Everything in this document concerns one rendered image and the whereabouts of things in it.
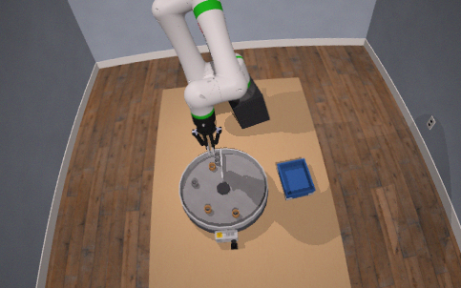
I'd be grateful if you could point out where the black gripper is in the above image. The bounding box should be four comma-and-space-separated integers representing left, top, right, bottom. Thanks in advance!
192, 122, 222, 154

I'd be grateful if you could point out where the grey round turntable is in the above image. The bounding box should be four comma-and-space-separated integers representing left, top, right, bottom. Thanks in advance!
178, 148, 268, 250

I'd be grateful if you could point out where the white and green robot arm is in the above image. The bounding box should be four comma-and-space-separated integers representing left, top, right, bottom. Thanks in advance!
152, 0, 256, 128

